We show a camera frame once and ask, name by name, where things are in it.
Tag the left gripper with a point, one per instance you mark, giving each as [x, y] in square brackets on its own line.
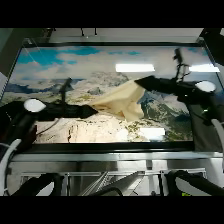
[83, 111]

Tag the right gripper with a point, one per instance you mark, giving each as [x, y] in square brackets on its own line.
[151, 84]

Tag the cream shirt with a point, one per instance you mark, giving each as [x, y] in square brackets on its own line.
[123, 100]

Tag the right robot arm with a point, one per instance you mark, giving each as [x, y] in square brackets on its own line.
[190, 89]

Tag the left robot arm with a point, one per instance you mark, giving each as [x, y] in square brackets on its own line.
[20, 120]

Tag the dark grey garment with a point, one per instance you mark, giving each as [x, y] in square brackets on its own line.
[204, 138]

